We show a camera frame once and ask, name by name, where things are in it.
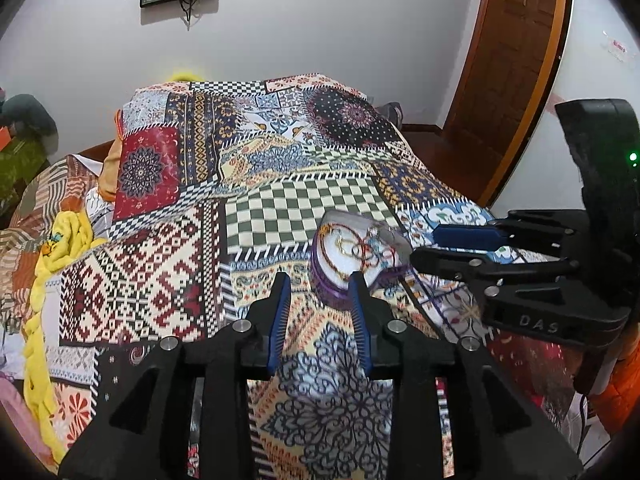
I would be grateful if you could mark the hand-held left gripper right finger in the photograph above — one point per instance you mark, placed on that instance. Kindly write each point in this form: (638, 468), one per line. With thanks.
(360, 325)

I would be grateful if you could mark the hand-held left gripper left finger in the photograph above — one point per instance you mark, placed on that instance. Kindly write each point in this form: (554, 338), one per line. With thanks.
(280, 320)

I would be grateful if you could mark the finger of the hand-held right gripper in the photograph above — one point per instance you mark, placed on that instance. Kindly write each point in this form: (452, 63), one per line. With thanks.
(450, 265)
(465, 237)

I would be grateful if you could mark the purple heart-shaped box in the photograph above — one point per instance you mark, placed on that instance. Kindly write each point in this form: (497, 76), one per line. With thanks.
(332, 292)

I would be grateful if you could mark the clear plastic box lid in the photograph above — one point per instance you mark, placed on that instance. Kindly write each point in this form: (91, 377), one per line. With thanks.
(395, 247)

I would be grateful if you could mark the person's right forearm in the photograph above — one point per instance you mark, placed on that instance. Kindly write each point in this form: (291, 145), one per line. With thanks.
(620, 390)

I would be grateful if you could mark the patchwork printed blanket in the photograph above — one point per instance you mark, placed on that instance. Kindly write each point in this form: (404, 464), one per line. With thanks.
(275, 210)

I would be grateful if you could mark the dark grey bag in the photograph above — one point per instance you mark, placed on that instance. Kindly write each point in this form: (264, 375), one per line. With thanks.
(392, 110)

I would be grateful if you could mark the brown wooden door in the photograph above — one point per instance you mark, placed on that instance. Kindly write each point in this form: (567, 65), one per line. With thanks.
(510, 60)

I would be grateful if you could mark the orange pillow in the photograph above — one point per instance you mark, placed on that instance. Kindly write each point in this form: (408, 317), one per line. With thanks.
(111, 170)

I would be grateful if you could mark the yellow cloth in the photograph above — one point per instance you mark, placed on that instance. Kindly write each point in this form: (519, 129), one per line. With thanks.
(45, 270)

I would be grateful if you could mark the yellow rounded object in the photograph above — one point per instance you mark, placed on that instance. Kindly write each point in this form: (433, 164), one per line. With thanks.
(185, 75)

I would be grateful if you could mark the pink cloth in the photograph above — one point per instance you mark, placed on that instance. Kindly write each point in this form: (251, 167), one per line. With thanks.
(15, 410)

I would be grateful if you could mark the green cloth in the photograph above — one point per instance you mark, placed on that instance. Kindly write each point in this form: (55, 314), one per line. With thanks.
(20, 165)

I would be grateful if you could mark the dark grey pillow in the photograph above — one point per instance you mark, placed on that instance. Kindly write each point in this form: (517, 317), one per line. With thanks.
(27, 115)

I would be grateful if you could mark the white and red wall sticker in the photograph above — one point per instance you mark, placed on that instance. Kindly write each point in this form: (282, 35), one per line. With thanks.
(617, 47)

